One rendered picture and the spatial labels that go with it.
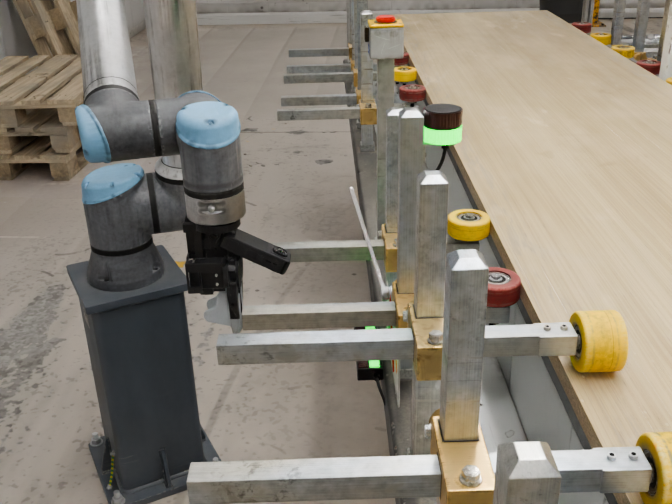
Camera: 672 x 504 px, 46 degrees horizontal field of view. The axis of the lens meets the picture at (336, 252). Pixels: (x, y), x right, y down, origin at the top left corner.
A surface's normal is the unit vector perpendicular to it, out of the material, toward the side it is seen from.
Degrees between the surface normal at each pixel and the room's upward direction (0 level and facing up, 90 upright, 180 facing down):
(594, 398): 0
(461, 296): 90
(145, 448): 90
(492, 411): 0
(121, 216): 90
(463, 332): 90
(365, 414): 0
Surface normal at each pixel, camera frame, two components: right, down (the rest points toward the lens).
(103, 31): 0.11, -0.64
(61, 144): -0.04, 0.44
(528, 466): 0.00, -0.33
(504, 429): -0.03, -0.90
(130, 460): 0.46, 0.37
